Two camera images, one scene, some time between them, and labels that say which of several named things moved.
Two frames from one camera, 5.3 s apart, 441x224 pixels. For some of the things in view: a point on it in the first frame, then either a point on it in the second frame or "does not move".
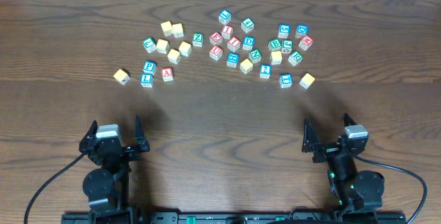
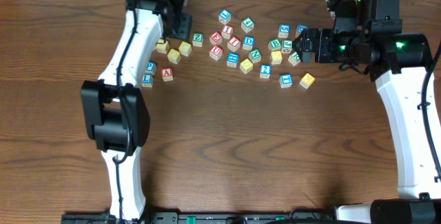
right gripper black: x=329 y=150 -> x=317 y=45
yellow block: x=246 y=66 does not move
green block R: x=295 y=58 does not move
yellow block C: x=185 y=48 does not move
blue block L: x=147 y=80 does not move
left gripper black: x=125 y=150 -> x=182 y=24
